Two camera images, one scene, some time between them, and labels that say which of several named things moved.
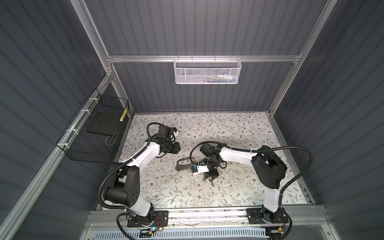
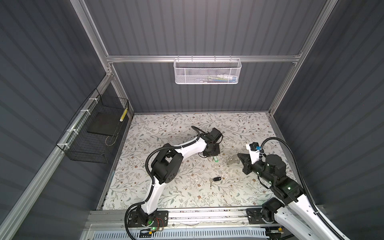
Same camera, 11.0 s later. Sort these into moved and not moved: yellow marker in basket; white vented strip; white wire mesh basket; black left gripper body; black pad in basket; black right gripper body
Moved: black left gripper body; black right gripper body
Not moved: white wire mesh basket; black pad in basket; white vented strip; yellow marker in basket
